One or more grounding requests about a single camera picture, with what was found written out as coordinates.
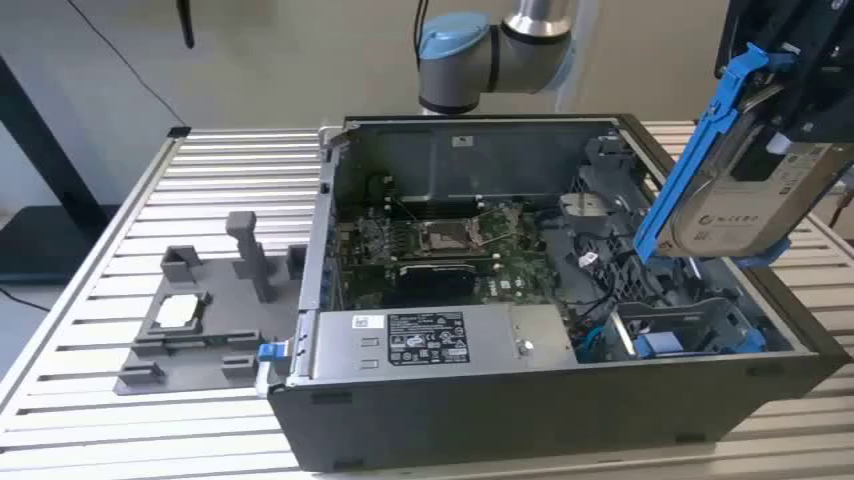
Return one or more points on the grey power supply with label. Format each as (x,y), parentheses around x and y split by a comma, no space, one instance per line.
(467,340)

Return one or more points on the silver CPU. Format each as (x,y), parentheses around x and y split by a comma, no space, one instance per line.
(178,311)

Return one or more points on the dark grey open PC case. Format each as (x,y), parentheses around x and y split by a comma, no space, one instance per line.
(467,420)

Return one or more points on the black table corner clip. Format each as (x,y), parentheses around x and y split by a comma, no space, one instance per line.
(178,132)

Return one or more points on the black graphics card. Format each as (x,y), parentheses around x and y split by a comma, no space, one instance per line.
(433,282)

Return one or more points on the round silver bracket plate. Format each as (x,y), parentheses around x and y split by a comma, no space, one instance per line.
(581,205)

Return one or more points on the green motherboard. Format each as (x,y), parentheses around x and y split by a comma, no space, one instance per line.
(527,280)

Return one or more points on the black stand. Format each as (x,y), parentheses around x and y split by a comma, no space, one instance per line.
(40,235)

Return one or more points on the blue case latch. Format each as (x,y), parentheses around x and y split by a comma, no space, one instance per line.
(269,351)

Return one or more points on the grey parts rack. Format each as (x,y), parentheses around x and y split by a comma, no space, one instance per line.
(213,320)

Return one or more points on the white case sticker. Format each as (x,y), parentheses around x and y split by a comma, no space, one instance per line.
(461,140)

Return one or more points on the silver disk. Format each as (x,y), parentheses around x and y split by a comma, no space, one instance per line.
(656,345)
(727,200)

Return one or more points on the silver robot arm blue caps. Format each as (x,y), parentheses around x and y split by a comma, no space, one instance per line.
(460,55)

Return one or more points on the black hanging antenna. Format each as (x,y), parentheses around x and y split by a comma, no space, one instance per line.
(186,25)

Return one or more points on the CPU socket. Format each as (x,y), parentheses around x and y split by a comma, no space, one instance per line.
(443,236)

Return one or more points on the locking lever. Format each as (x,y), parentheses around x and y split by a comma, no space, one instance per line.
(412,212)

